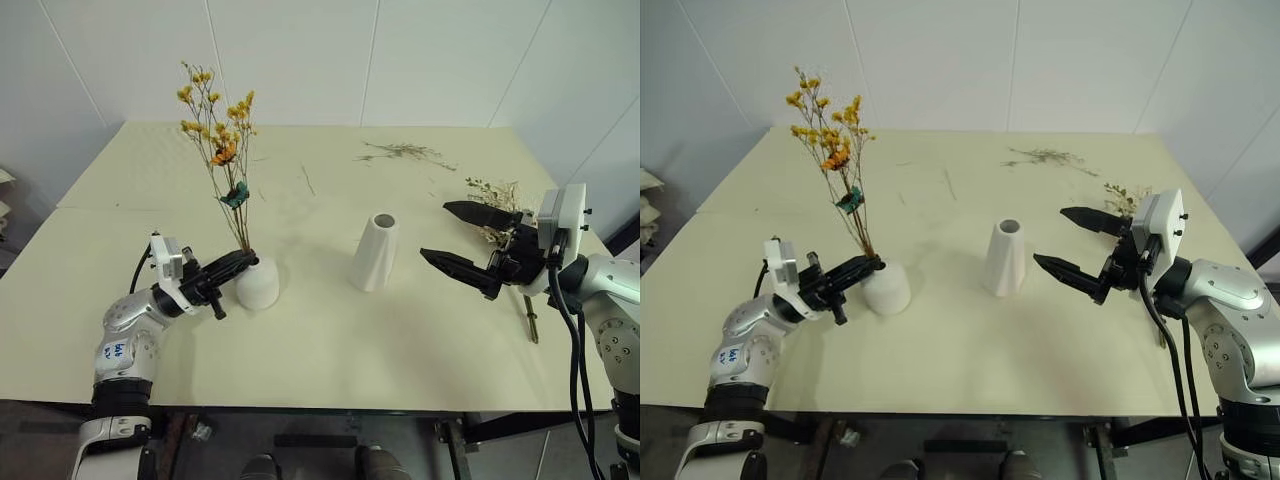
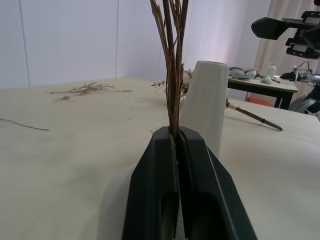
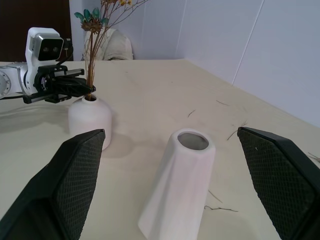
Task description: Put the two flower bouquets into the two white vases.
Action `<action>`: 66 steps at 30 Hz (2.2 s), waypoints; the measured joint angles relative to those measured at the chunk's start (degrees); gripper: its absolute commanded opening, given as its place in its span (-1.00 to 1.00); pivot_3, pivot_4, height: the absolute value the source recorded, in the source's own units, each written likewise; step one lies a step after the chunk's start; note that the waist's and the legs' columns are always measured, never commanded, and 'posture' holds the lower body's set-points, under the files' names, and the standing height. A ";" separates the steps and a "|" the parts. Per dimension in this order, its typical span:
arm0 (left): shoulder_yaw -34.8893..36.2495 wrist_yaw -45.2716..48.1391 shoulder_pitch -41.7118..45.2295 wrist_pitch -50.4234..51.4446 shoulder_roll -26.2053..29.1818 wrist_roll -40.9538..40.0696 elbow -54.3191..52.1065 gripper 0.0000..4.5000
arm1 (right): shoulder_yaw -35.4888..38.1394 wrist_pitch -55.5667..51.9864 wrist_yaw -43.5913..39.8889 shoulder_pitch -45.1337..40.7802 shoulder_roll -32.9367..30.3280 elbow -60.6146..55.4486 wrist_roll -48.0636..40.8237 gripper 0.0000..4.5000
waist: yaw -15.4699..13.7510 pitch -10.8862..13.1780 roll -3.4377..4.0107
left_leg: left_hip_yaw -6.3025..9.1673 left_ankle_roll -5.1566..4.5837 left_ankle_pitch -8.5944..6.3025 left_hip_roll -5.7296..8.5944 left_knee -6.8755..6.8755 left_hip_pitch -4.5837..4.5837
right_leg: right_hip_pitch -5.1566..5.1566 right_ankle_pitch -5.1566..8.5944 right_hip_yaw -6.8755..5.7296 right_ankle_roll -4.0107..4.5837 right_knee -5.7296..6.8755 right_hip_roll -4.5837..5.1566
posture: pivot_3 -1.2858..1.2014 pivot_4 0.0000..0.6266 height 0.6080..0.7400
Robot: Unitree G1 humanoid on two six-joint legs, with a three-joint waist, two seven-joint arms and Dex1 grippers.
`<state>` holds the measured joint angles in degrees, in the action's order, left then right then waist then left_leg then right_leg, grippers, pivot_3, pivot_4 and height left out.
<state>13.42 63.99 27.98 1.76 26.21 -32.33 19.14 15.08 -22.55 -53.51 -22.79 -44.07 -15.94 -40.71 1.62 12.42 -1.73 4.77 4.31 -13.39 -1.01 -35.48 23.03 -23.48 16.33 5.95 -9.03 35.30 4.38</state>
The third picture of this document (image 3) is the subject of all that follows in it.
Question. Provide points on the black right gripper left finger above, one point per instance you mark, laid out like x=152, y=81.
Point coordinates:
x=50, y=190

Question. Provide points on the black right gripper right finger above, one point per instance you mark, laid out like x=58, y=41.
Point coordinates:
x=282, y=180

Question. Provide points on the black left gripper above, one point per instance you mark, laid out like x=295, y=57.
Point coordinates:
x=46, y=81

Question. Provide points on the dried flower bouquet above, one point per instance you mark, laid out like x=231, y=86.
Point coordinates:
x=91, y=62

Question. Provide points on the round white vase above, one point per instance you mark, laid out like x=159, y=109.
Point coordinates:
x=90, y=117

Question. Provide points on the dry twig piece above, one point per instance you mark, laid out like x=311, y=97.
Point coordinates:
x=221, y=208
x=222, y=102
x=215, y=196
x=233, y=133
x=191, y=113
x=315, y=157

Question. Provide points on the white cloth sack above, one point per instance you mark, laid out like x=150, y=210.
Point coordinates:
x=117, y=47

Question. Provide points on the dark brown door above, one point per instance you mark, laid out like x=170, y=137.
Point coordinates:
x=15, y=20

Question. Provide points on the tall tapered white vase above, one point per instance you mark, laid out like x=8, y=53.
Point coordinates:
x=180, y=187

